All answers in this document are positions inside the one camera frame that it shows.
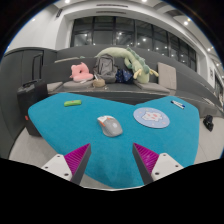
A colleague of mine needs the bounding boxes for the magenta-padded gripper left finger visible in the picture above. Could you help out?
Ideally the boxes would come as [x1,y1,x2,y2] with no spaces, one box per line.
[41,143,92,186]

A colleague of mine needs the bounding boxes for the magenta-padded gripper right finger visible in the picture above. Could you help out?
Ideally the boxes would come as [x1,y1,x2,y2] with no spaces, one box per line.
[132,142,184,186]

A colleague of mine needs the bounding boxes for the grey computer mouse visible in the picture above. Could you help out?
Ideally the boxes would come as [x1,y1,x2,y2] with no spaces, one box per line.
[96,115,124,138]

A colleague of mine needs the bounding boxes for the round light blue mouse pad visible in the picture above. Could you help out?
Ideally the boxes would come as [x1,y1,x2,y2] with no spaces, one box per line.
[132,106,171,130]

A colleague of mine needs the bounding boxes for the black bag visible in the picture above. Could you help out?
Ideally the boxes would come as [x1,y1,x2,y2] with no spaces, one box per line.
[202,114,215,132]

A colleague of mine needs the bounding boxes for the white marker with blue cap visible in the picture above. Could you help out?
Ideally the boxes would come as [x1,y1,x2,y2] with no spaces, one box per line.
[170,99,186,110]

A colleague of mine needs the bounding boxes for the small green case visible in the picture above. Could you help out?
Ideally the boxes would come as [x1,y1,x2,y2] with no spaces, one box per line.
[63,99,83,108]

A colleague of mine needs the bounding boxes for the black suitcase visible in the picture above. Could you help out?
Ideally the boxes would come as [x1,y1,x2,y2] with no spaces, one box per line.
[16,53,49,136]

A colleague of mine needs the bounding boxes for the flat grey seat cushion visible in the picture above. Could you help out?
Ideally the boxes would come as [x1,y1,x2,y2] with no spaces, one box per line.
[133,80,171,94]
[46,81,64,93]
[63,79,95,90]

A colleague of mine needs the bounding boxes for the upright grey cushion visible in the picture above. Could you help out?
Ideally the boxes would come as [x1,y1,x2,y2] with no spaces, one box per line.
[157,61,178,90]

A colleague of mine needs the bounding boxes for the small tan woven basket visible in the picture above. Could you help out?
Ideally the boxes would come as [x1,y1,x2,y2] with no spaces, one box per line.
[92,78,106,89]

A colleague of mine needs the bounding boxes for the pink plush cushion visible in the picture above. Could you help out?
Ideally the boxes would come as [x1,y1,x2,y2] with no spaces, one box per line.
[69,62,95,83]

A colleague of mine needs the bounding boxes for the dark blue patterned bag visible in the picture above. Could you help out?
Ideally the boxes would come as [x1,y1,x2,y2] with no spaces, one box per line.
[115,68,135,84]

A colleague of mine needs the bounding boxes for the grey backpack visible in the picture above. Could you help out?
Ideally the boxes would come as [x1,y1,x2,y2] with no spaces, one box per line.
[92,54,119,84]

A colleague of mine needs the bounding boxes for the green dragon plush toy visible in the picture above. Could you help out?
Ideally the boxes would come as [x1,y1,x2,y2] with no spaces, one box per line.
[94,46,160,84]

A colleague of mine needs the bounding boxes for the ceiling lights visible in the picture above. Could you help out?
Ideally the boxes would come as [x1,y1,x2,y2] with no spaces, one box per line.
[31,0,214,53]

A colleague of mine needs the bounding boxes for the dark glass window wall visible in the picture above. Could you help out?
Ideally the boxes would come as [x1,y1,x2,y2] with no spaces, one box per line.
[70,15,198,72]

